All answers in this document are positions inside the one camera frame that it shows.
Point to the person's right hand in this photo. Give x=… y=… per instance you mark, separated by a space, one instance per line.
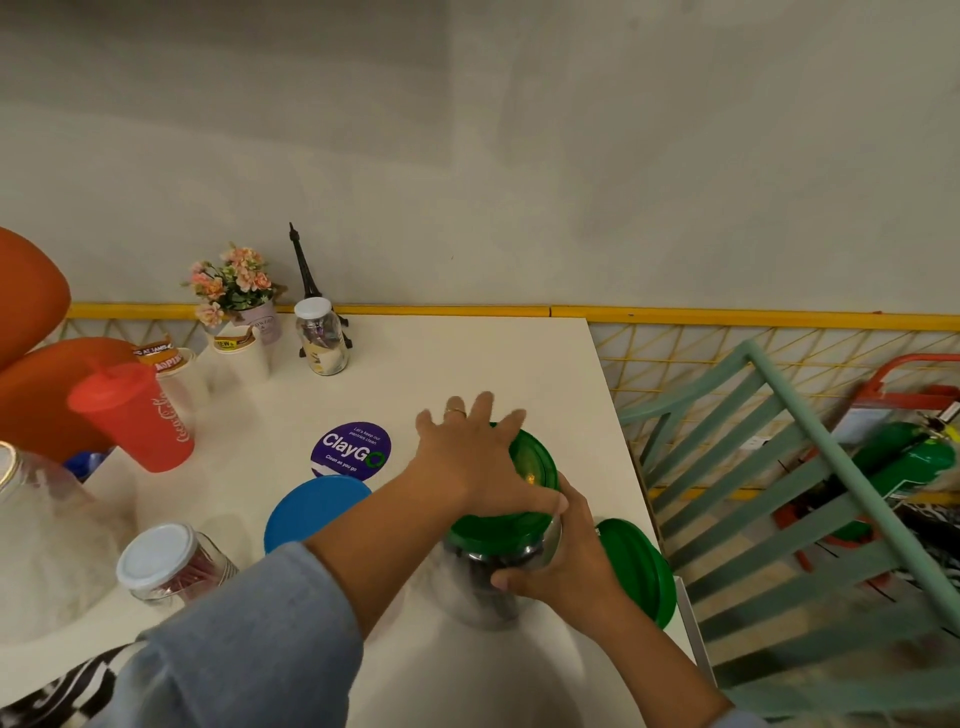
x=585 y=570

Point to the person's left hand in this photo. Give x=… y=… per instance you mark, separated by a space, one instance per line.
x=469 y=465

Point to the person's left little finger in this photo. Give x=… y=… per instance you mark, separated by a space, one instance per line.
x=427 y=427

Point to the person's left middle finger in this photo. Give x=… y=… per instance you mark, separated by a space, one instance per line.
x=481 y=412

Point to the person's right thumb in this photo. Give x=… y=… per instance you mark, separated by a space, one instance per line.
x=517 y=580

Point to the person's left thumb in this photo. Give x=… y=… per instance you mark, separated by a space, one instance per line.
x=544 y=501

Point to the large glass jar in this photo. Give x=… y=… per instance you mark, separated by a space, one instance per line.
x=480 y=581

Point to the green jar lid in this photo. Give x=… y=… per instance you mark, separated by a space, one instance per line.
x=495 y=529

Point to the person's right forearm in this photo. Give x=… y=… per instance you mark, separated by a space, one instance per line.
x=660 y=675

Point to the person's left forearm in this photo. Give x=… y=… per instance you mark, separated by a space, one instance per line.
x=330 y=577

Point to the purple round sticker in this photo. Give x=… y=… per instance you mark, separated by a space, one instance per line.
x=351 y=450

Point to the green plastic lid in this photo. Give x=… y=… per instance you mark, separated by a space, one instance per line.
x=637 y=570

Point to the tall glass jar white lid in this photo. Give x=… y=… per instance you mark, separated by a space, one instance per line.
x=322 y=341

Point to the blue plastic lid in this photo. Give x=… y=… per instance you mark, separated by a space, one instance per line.
x=307 y=510

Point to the white paper cup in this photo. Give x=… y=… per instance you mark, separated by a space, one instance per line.
x=240 y=356

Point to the black tower figurine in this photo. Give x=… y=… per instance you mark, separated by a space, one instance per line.
x=304 y=266

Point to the yellow lattice railing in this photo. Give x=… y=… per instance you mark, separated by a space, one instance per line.
x=675 y=315

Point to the pink flower pot plant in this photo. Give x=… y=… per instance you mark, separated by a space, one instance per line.
x=236 y=285

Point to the mint green wooden chair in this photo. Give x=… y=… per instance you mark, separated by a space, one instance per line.
x=795 y=450

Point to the red plastic cup with lid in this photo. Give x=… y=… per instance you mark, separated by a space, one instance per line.
x=139 y=420

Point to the small glass jar white lid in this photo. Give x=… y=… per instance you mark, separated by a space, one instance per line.
x=169 y=562

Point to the blue object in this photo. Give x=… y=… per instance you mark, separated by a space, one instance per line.
x=86 y=463

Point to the green gas cylinder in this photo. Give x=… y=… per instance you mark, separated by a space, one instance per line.
x=904 y=457

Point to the red metal cart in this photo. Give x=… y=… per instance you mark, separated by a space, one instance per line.
x=900 y=367

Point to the zebra print bag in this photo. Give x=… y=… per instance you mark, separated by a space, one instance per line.
x=934 y=540

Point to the big clear glass jar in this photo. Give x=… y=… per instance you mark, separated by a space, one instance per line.
x=45 y=547

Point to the orange chair backrest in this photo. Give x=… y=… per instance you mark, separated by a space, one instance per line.
x=26 y=300

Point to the zebra print cloth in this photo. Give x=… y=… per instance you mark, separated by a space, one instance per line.
x=67 y=686

